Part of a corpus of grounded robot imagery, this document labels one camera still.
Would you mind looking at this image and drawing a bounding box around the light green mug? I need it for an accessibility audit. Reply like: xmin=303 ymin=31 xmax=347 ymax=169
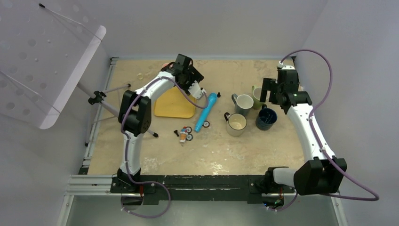
xmin=252 ymin=86 xmax=265 ymax=110

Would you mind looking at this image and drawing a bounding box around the dark blue mug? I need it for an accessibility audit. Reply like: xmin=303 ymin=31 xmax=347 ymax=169
xmin=255 ymin=105 xmax=278 ymax=131

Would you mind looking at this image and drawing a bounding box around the grey mug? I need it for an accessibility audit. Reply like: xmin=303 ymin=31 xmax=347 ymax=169
xmin=231 ymin=94 xmax=254 ymax=117

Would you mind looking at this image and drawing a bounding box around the cream mug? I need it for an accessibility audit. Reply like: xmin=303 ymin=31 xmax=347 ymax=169
xmin=224 ymin=112 xmax=247 ymax=137

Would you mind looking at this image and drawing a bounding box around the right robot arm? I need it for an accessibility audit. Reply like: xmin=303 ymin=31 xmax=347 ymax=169
xmin=261 ymin=66 xmax=347 ymax=195

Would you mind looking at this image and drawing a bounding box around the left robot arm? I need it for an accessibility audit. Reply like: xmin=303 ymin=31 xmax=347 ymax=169
xmin=117 ymin=54 xmax=207 ymax=193

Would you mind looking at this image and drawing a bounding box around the pink mug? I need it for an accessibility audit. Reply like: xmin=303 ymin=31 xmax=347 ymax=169
xmin=161 ymin=62 xmax=174 ymax=71

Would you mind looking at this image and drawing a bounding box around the blue toy microphone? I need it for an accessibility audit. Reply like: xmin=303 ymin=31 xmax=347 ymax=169
xmin=193 ymin=93 xmax=218 ymax=132

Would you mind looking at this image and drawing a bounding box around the yellow tray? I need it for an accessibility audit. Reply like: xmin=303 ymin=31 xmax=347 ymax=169
xmin=154 ymin=87 xmax=196 ymax=119

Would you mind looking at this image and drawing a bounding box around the poker chip by microphone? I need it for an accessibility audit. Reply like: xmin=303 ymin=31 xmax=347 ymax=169
xmin=202 ymin=121 xmax=210 ymax=128

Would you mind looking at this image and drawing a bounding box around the poker chip 100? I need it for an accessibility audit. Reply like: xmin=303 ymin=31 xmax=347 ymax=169
xmin=184 ymin=127 xmax=192 ymax=134

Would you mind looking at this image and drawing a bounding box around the ice cream cone toy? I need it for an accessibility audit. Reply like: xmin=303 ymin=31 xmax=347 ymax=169
xmin=179 ymin=128 xmax=188 ymax=144

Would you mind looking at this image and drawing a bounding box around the poker chip 50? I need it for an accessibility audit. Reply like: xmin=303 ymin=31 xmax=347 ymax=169
xmin=186 ymin=134 xmax=193 ymax=141

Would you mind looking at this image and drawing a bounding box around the tripod stand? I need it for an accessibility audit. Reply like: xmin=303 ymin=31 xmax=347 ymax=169
xmin=77 ymin=82 xmax=159 ymax=147

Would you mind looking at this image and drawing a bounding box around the white perforated panel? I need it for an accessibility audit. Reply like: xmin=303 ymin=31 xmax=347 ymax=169
xmin=0 ymin=0 xmax=106 ymax=129

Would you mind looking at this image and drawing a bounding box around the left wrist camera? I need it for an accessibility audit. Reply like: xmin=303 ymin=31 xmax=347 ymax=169
xmin=188 ymin=81 xmax=207 ymax=100

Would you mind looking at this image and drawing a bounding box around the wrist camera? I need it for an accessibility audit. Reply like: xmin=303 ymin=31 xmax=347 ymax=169
xmin=188 ymin=81 xmax=207 ymax=100
xmin=277 ymin=61 xmax=295 ymax=70

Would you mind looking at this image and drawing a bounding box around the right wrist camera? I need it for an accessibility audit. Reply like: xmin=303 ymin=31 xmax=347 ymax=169
xmin=277 ymin=61 xmax=295 ymax=70

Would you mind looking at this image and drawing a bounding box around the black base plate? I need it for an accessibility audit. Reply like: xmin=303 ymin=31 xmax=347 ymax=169
xmin=110 ymin=175 xmax=295 ymax=205

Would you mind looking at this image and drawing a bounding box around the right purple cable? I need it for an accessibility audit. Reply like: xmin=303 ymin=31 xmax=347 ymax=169
xmin=279 ymin=48 xmax=380 ymax=213

